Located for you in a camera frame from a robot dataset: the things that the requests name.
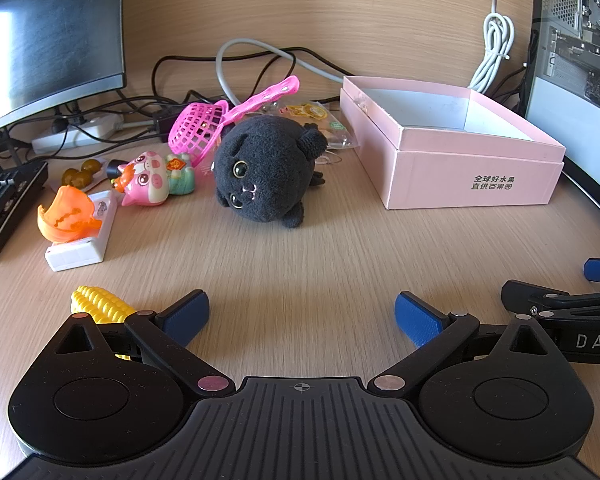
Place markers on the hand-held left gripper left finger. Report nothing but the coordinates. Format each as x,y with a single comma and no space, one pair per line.
187,312

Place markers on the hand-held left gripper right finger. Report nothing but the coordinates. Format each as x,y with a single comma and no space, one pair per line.
417,320

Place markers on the yellow toy corn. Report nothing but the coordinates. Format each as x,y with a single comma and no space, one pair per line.
100,305

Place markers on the short white power strip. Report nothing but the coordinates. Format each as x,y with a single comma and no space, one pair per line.
75,255

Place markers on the pink cardboard box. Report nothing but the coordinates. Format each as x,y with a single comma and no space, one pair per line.
460,170

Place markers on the orange plastic toy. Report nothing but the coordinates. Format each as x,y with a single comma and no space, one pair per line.
67,212

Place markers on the black plush cat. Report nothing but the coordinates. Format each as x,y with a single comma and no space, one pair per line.
265,160

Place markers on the packet of brown chestnuts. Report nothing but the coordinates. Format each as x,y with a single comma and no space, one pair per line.
80,176

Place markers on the pink plastic net scoop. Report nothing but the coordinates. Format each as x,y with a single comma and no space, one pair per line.
195,125

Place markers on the black power adapter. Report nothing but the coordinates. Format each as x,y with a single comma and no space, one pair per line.
164,120

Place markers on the long white power strip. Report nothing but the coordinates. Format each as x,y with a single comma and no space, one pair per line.
85,127

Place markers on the glass-sided computer case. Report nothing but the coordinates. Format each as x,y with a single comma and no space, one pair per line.
570,60

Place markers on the black keyboard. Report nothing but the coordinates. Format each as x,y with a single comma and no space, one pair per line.
0,200

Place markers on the dark computer monitor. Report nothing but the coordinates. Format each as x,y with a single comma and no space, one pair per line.
45,25

